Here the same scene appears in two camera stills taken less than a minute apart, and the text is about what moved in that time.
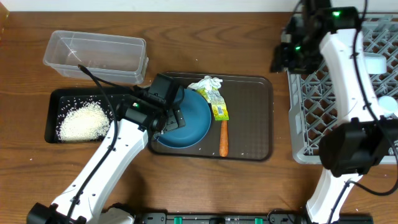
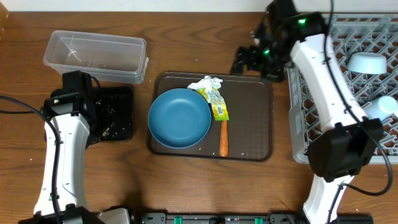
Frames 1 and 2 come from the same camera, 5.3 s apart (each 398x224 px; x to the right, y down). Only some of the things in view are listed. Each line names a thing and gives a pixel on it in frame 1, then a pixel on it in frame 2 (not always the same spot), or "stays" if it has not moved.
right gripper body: [302, 59] to [268, 63]
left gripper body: [175, 118] to [89, 142]
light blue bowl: [375, 63] stays
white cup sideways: [388, 105] stays
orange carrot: [224, 141] stays
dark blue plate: [197, 111] stays
